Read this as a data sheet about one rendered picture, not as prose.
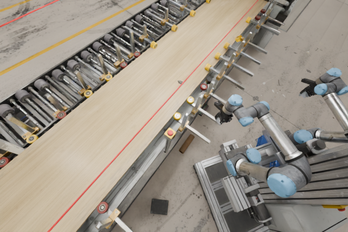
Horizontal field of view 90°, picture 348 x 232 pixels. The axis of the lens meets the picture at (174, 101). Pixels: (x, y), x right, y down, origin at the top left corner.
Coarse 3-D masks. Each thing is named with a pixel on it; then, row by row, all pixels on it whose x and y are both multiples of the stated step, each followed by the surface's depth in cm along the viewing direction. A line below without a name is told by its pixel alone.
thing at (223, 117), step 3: (222, 108) 119; (222, 111) 118; (219, 114) 124; (222, 114) 122; (225, 114) 116; (231, 114) 116; (219, 117) 126; (222, 117) 121; (225, 117) 119; (228, 117) 115; (231, 117) 117; (222, 120) 121; (225, 120) 120; (228, 120) 121; (222, 123) 122
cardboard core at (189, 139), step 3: (192, 135) 257; (189, 138) 255; (192, 138) 256; (186, 141) 252; (189, 141) 252; (183, 144) 250; (186, 144) 250; (189, 144) 252; (183, 147) 247; (186, 147) 249; (180, 150) 245; (183, 150) 246
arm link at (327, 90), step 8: (320, 88) 120; (328, 88) 118; (336, 88) 120; (328, 96) 117; (336, 96) 115; (328, 104) 118; (336, 104) 114; (336, 112) 114; (344, 112) 111; (344, 120) 110; (344, 128) 110
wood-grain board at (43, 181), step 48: (240, 0) 302; (192, 48) 231; (96, 96) 182; (144, 96) 188; (48, 144) 154; (96, 144) 158; (144, 144) 162; (0, 192) 133; (48, 192) 136; (96, 192) 139
